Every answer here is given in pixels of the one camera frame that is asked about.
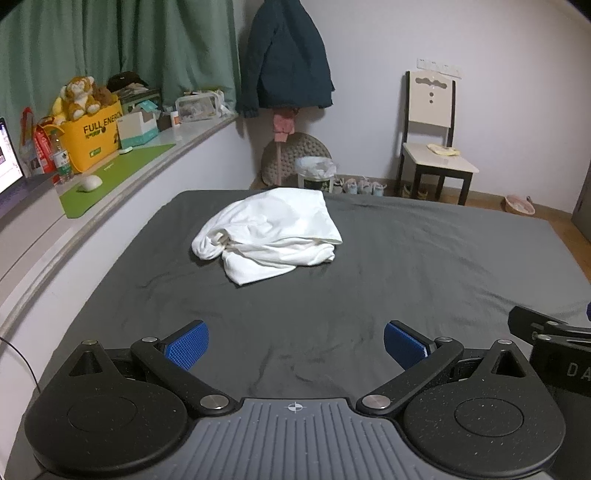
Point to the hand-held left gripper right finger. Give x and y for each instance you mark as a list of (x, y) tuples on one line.
[(405, 344)]

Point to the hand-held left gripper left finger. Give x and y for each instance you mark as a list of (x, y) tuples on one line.
[(189, 345)]

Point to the white t-shirt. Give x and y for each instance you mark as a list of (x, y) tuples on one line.
[(277, 230)]

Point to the grey door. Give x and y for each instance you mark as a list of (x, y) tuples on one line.
[(582, 207)]

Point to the green desk mat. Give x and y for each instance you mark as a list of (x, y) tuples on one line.
[(134, 166)]

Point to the white bucket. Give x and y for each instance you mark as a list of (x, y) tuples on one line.
[(316, 177)]

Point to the white computer mouse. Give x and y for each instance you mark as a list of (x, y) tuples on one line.
[(90, 183)]

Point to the wooden coat stand pole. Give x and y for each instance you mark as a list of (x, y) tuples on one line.
[(279, 161)]

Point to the white window ledge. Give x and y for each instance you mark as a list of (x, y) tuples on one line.
[(194, 136)]

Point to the white and teal box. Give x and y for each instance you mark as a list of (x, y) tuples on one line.
[(136, 129)]

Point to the clear water bottle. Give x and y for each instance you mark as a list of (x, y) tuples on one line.
[(61, 161)]

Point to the yellow bag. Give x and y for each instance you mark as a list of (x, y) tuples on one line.
[(92, 143)]

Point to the small white orange bottle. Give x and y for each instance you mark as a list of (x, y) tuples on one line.
[(175, 120)]

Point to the clear plastic container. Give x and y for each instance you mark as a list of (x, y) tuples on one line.
[(198, 106)]

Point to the pink cloth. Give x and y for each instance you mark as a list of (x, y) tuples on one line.
[(282, 124)]

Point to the wooden chair, cream seat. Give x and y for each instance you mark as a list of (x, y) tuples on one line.
[(431, 104)]

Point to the red bag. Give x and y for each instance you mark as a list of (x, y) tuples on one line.
[(44, 147)]

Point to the laptop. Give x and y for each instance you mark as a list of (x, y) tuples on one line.
[(7, 161)]

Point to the brown plush toy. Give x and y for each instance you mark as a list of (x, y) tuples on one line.
[(104, 96)]

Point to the yellow plush toy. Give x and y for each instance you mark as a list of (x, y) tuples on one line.
[(57, 108)]

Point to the black cap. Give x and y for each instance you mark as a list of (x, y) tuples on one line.
[(122, 81)]

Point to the plush tiger toy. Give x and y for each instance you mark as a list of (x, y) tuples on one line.
[(78, 94)]

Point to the dark blue jacket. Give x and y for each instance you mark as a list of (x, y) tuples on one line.
[(286, 60)]

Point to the green curtain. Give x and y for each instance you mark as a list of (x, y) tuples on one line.
[(138, 46)]

